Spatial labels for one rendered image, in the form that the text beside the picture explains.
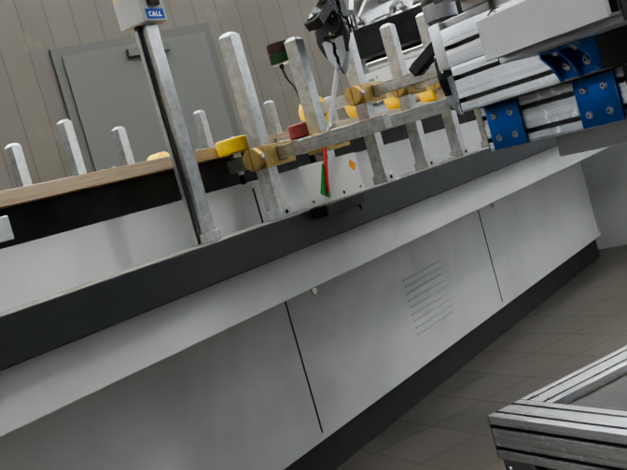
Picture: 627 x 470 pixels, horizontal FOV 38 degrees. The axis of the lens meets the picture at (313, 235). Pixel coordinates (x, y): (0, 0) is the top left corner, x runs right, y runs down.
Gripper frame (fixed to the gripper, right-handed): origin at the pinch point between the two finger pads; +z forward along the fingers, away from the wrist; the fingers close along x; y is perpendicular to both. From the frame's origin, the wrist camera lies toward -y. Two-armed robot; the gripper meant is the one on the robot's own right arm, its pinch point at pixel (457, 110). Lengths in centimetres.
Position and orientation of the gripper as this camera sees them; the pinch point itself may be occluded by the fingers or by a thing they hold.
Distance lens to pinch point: 214.6
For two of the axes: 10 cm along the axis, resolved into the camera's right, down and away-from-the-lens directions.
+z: 2.7, 9.6, 0.7
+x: 5.4, -2.1, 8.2
